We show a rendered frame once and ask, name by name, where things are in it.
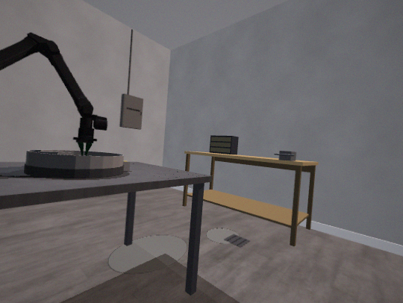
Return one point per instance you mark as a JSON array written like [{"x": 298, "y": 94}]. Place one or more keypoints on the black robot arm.
[{"x": 33, "y": 44}]

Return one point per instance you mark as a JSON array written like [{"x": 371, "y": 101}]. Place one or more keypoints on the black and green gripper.
[{"x": 80, "y": 142}]

